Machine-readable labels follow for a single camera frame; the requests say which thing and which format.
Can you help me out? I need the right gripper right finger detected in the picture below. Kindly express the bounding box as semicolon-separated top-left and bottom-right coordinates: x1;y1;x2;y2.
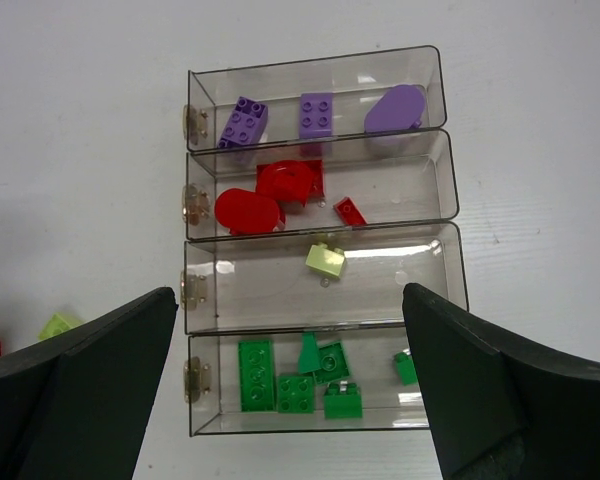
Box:
402;283;600;479

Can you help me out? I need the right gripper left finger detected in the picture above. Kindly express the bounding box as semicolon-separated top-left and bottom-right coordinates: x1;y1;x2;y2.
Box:
0;287;178;479

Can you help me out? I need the lime lego brick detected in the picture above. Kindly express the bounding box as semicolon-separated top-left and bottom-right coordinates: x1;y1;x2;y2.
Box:
38;312;83;341

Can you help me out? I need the green lego brick carried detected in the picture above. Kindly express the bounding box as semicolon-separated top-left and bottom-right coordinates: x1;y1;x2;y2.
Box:
323;382;363;420

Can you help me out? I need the green lego brick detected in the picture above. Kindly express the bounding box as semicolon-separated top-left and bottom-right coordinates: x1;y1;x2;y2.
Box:
313;341;350;385
238;339;276;412
276;374;315;414

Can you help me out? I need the lime lego brick carried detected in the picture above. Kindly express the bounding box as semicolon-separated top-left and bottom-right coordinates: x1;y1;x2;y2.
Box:
305;243;346;279

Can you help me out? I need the tiny red lego piece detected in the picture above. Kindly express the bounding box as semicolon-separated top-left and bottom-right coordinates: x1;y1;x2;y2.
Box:
333;197;367;226

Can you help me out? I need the red rounded lego brick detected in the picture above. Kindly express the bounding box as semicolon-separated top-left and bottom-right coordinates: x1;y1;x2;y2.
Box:
214;188;286;235

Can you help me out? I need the red irregular lego piece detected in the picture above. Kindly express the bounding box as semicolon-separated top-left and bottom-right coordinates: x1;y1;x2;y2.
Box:
255;159;325;207

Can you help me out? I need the small purple lego brick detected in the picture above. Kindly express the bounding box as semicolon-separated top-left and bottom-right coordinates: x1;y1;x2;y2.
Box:
217;96;269;149

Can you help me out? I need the purple rounded lego brick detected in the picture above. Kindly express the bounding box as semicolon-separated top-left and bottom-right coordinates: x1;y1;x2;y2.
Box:
298;92;333;139

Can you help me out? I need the green lego piece studded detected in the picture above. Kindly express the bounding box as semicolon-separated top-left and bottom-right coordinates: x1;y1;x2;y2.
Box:
297;332;321;375

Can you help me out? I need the clear container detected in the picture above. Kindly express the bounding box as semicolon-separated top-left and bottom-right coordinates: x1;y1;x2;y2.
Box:
189;323;428;435
183;45;447;152
181;222;469;335
183;129;459;241

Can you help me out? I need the purple heart lego piece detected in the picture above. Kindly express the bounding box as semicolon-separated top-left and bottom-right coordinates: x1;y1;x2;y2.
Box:
364;84;426;134

